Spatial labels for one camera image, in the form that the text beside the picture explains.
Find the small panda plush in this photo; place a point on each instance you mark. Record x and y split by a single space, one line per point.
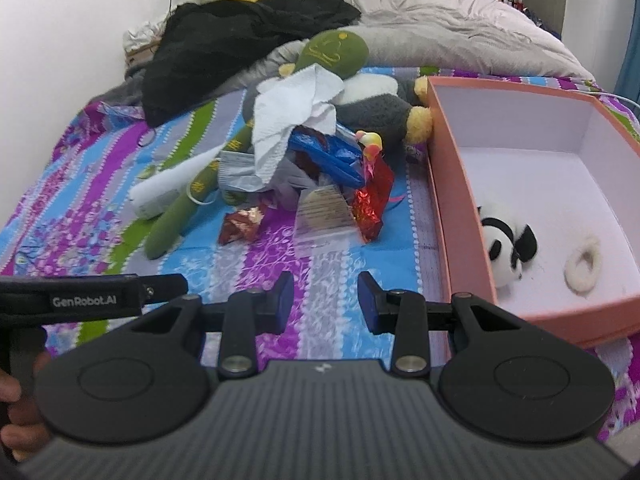
500 245

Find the small red foil wrapper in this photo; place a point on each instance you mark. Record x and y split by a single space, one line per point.
240 225

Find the blue curtain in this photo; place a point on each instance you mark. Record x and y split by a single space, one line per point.
629 75

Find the grey penguin plush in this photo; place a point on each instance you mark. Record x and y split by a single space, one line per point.
380 110

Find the small yellow pink toy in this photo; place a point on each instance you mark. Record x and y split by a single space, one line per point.
371 142

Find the white paper tissue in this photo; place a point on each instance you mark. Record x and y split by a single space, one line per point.
280 110

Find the person's left hand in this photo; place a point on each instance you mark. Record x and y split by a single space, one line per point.
17 435

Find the white rolled cloth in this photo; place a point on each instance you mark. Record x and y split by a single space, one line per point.
155 195

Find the large red foil wrapper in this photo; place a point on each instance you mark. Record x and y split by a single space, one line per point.
372 200

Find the blue snack packet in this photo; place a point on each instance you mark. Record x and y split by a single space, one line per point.
325 155

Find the grey duvet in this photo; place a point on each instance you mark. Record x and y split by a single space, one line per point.
450 30

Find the grey-blue face mask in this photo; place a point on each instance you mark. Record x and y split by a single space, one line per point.
235 170

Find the pink cardboard box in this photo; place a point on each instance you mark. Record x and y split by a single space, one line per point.
450 185

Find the colourful patterned bedsheet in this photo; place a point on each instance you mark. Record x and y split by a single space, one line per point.
325 270

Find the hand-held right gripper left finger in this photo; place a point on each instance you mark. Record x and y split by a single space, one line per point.
284 302

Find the long green plush toy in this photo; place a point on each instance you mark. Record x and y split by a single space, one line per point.
335 52

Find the row of small bottles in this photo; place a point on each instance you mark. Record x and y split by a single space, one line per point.
510 0

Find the clear labelled plastic packet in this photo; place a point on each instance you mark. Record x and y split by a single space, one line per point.
322 210

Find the black clothing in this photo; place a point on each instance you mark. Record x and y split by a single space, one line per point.
215 45

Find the white plastic bag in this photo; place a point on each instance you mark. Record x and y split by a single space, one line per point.
145 35

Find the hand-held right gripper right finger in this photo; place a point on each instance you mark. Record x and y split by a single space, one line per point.
367 302

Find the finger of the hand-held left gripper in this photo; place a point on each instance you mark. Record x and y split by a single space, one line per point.
165 287

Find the white fluffy hair scrunchie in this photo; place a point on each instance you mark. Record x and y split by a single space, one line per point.
573 278

